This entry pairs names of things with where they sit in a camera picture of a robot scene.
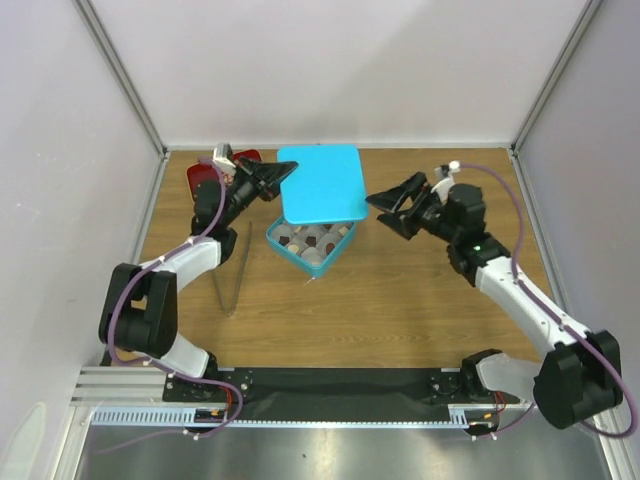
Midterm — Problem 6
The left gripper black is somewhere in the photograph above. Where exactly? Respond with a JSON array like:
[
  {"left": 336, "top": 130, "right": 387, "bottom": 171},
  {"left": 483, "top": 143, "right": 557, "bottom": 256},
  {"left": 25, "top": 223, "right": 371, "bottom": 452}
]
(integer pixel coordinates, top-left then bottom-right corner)
[{"left": 220, "top": 157, "right": 297, "bottom": 227}]

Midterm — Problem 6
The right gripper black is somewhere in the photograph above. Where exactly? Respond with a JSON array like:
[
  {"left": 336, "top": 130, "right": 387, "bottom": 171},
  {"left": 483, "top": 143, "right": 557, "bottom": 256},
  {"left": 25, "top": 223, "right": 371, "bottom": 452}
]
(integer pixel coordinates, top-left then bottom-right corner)
[{"left": 365, "top": 171, "right": 459, "bottom": 244}]

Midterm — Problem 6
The blue tin lid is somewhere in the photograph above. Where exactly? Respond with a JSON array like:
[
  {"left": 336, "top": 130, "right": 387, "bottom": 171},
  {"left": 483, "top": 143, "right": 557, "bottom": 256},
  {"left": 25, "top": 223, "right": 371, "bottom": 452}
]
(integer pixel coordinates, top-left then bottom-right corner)
[{"left": 277, "top": 145, "right": 368, "bottom": 225}]

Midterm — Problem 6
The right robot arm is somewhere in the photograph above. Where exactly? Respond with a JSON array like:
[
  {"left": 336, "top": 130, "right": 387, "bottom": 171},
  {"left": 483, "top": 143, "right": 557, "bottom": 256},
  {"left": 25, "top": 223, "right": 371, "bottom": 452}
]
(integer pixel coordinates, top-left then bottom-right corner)
[{"left": 366, "top": 162, "right": 638, "bottom": 436}]

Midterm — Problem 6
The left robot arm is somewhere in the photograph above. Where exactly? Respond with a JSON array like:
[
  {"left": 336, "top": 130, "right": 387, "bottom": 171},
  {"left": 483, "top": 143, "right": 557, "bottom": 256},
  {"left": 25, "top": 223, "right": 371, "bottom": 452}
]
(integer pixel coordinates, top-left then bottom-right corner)
[{"left": 98, "top": 156, "right": 298, "bottom": 400}]

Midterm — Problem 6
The red tray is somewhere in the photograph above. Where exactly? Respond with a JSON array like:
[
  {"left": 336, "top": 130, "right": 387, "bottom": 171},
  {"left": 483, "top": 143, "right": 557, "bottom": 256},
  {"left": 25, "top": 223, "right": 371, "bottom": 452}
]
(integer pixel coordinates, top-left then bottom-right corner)
[{"left": 186, "top": 148, "right": 264, "bottom": 201}]

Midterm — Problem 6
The blue tin box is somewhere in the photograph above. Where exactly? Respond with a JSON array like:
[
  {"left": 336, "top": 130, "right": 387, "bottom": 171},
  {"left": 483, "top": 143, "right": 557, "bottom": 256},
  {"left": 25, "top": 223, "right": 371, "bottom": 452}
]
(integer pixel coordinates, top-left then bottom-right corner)
[{"left": 266, "top": 216, "right": 356, "bottom": 278}]

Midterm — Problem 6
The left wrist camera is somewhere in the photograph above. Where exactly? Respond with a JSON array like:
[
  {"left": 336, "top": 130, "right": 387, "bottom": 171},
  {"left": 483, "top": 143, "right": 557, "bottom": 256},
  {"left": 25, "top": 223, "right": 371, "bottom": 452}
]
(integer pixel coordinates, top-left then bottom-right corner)
[{"left": 212, "top": 142, "right": 236, "bottom": 176}]

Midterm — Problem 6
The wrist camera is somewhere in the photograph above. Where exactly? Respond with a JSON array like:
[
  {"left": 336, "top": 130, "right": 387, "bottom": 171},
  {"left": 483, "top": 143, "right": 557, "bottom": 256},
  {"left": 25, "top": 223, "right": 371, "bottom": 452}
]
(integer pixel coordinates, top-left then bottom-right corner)
[
  {"left": 212, "top": 142, "right": 236, "bottom": 176},
  {"left": 432, "top": 161, "right": 461, "bottom": 199}
]

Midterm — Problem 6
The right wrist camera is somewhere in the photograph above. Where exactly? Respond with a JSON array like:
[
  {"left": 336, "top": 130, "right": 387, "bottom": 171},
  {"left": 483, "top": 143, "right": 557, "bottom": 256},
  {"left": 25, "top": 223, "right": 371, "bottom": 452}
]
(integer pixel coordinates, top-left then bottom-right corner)
[{"left": 432, "top": 161, "right": 461, "bottom": 199}]

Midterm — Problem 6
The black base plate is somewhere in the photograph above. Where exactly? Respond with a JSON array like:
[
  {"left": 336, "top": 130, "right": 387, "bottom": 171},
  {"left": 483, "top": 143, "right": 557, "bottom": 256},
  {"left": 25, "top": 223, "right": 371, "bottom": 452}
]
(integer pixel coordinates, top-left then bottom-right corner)
[{"left": 164, "top": 367, "right": 481, "bottom": 424}]

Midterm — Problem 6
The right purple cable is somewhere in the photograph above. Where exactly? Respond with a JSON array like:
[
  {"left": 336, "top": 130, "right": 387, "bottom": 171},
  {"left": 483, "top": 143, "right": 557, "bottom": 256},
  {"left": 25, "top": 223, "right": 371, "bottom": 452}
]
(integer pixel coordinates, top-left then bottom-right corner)
[{"left": 457, "top": 160, "right": 636, "bottom": 439}]

